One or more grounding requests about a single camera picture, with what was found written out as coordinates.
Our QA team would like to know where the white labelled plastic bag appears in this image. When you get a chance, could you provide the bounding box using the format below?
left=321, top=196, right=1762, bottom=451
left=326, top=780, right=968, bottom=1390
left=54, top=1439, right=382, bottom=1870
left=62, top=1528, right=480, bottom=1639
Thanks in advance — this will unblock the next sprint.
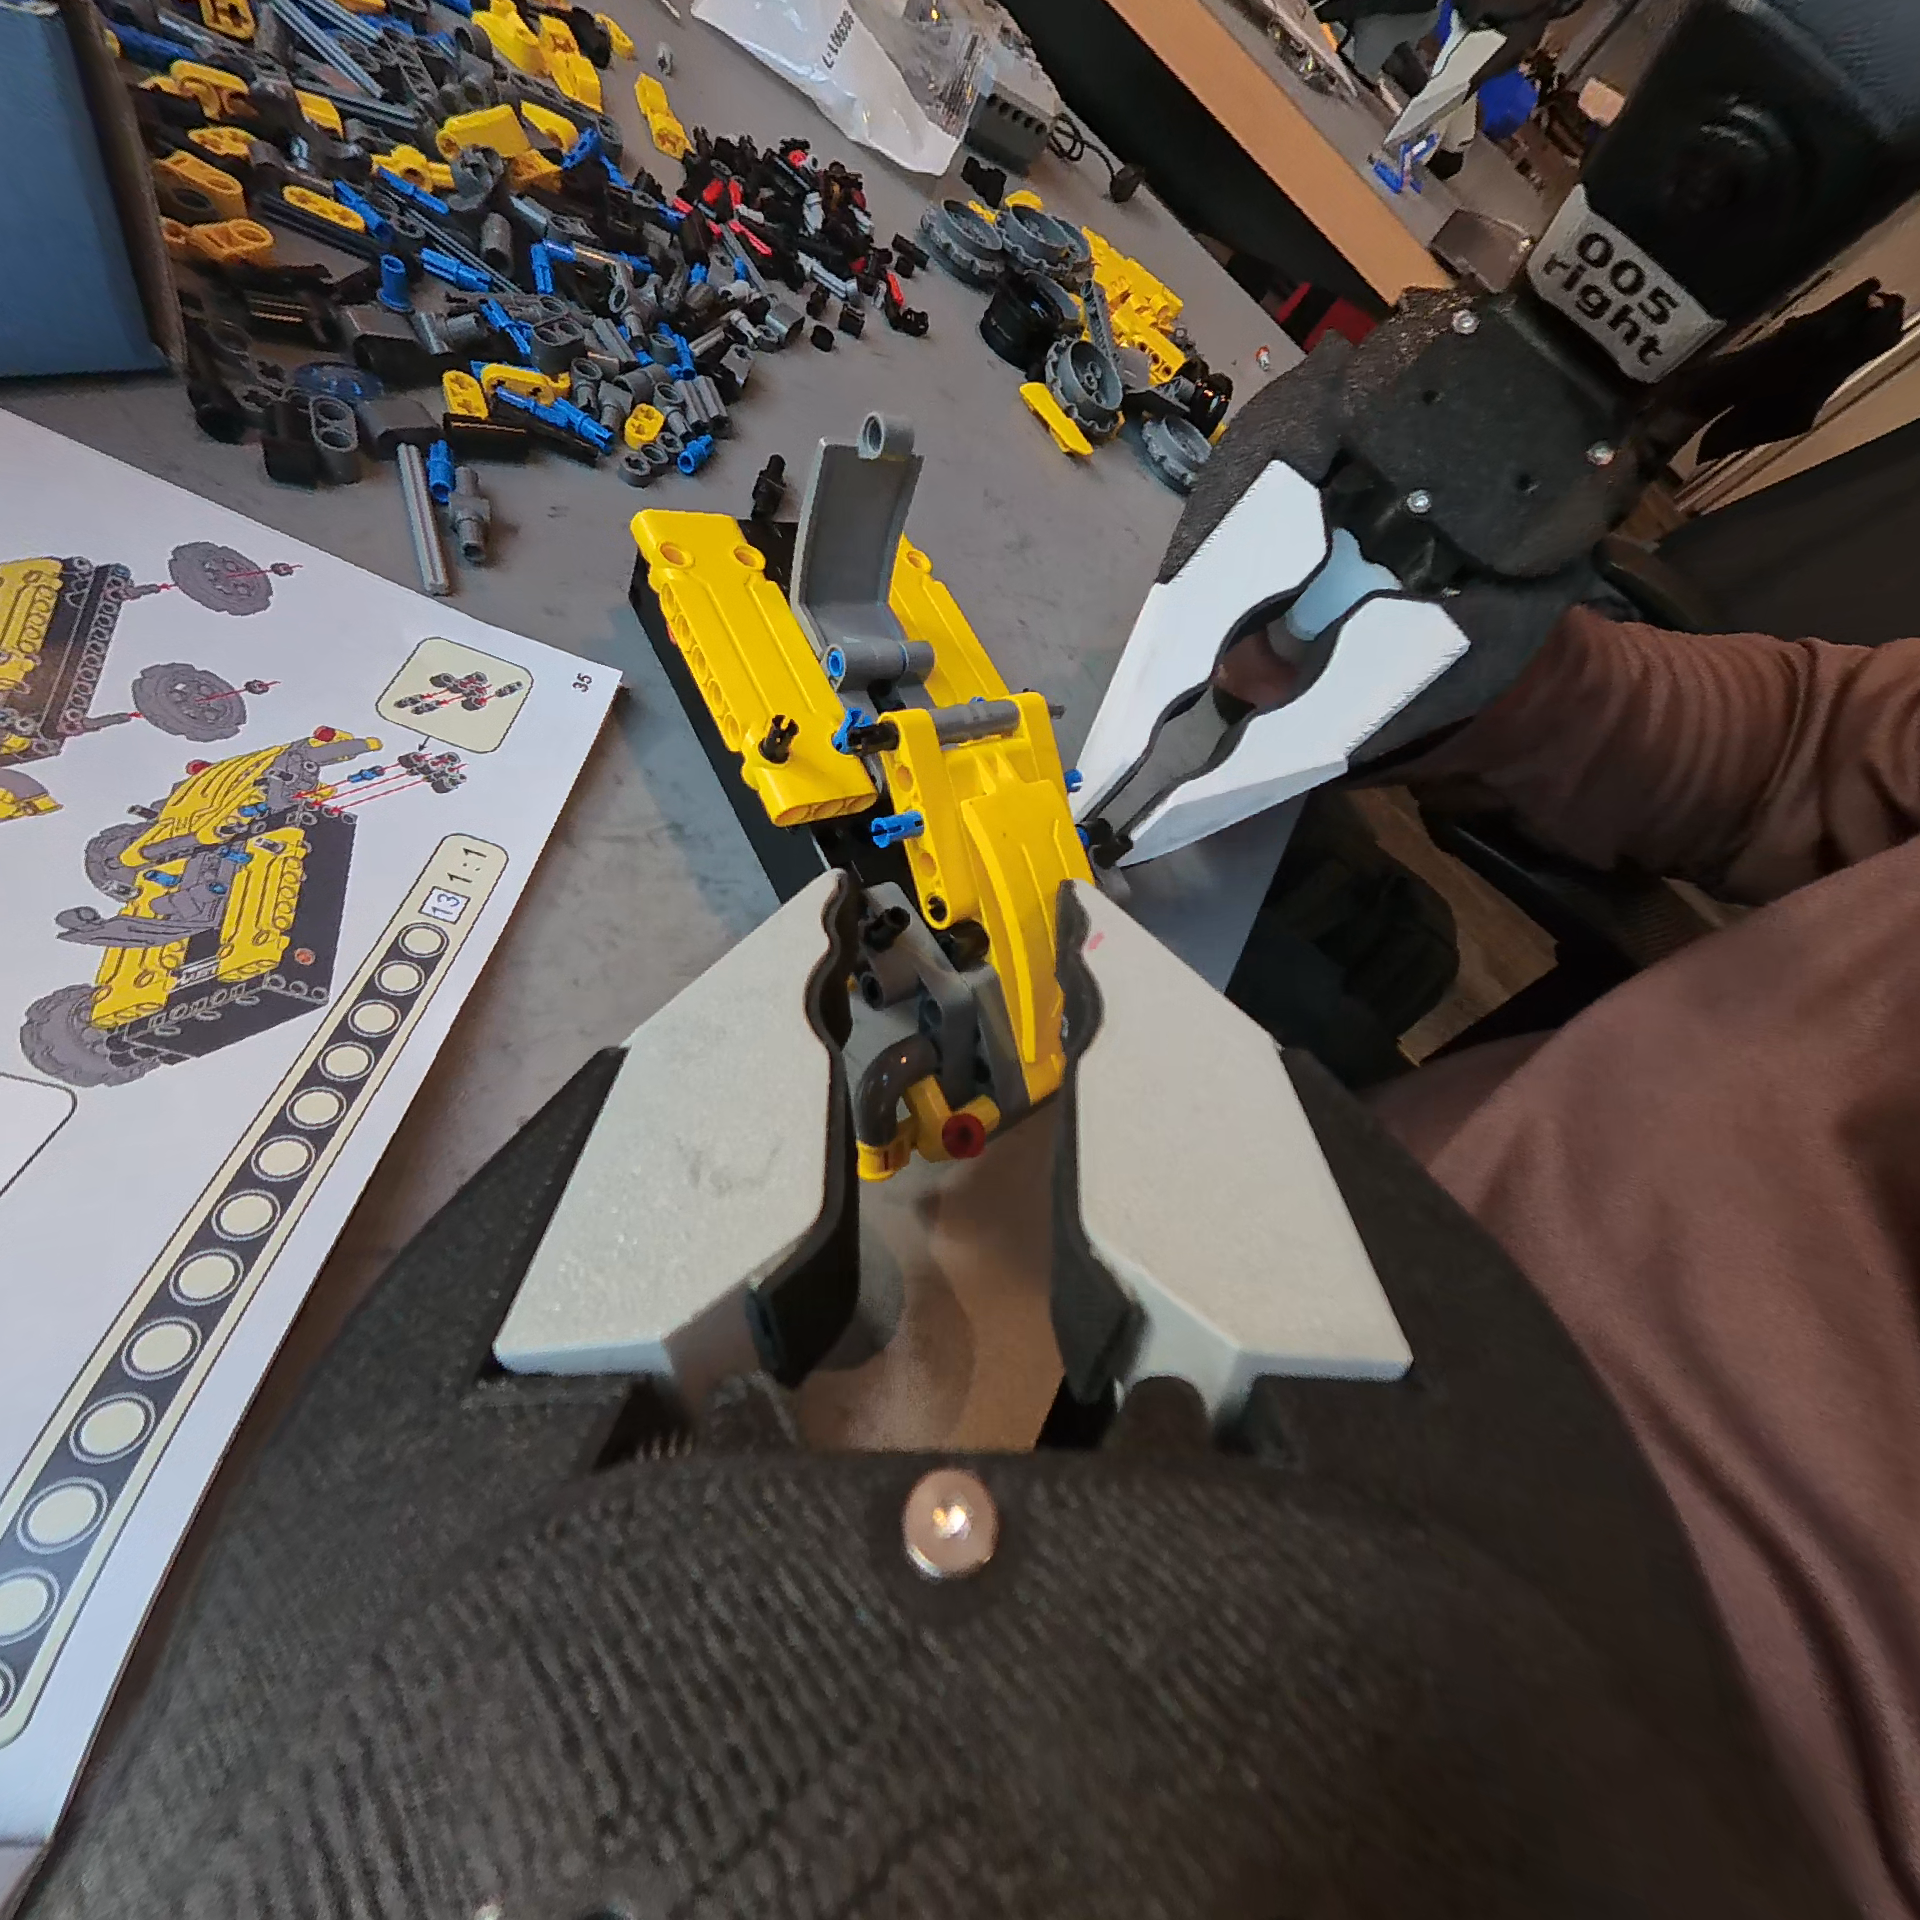
left=690, top=0, right=1005, bottom=180

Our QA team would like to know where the pile of grey wheel pieces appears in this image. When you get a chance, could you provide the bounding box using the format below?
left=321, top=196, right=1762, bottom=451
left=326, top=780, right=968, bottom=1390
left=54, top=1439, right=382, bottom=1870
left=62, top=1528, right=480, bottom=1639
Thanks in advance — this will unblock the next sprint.
left=914, top=186, right=1241, bottom=498

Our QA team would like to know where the grey battery block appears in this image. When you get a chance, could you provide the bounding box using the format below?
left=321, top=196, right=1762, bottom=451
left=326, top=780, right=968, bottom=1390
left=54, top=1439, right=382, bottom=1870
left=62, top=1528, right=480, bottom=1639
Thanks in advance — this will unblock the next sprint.
left=960, top=90, right=1063, bottom=174

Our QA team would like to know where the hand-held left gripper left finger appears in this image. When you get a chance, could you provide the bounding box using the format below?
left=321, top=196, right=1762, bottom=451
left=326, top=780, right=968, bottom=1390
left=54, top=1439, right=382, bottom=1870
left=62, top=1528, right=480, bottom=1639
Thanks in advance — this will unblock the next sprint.
left=493, top=869, right=865, bottom=1416

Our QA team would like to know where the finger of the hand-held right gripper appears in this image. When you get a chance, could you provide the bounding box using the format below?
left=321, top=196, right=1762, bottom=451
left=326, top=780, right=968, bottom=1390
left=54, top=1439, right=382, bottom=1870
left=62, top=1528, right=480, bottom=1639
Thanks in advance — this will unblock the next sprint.
left=1072, top=456, right=1339, bottom=828
left=1113, top=596, right=1477, bottom=871

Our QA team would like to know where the blue cardboard box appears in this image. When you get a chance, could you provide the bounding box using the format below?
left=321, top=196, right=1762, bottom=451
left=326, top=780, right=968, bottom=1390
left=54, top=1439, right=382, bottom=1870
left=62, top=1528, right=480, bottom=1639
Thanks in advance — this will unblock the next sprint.
left=0, top=0, right=169, bottom=380

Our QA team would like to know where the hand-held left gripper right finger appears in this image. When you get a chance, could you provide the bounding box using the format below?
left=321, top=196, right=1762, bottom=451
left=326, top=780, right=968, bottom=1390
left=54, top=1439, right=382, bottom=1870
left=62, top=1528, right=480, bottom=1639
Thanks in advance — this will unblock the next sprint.
left=1051, top=878, right=1418, bottom=1454

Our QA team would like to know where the person's right forearm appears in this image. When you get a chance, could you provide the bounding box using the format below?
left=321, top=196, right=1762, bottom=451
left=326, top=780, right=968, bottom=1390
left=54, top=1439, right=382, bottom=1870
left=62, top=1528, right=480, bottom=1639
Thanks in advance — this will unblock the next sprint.
left=1350, top=606, right=1920, bottom=910

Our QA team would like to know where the black cable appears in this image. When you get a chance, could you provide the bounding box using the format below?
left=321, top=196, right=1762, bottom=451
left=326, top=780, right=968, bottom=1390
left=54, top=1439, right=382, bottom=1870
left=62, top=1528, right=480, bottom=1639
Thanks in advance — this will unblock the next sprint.
left=1051, top=112, right=1153, bottom=204

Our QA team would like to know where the open instruction booklet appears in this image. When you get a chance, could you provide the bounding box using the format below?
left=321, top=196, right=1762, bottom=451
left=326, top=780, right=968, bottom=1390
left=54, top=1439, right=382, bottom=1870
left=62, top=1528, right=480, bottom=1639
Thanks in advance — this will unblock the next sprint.
left=0, top=404, right=624, bottom=1848

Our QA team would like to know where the pile of loose building pieces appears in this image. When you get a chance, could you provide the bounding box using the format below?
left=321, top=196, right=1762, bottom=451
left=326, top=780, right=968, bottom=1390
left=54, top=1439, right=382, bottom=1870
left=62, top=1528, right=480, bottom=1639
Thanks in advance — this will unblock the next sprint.
left=96, top=0, right=932, bottom=593

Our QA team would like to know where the wooden edged table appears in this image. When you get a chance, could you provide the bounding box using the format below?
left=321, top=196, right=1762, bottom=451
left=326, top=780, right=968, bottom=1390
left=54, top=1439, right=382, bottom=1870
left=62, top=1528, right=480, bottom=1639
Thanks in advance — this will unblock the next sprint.
left=996, top=0, right=1459, bottom=309

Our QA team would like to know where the yellow toy vehicle model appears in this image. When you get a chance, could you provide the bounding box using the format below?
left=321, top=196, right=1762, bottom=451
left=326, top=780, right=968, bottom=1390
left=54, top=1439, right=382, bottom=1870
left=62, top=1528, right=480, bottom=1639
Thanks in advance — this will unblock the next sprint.
left=631, top=412, right=1104, bottom=1187

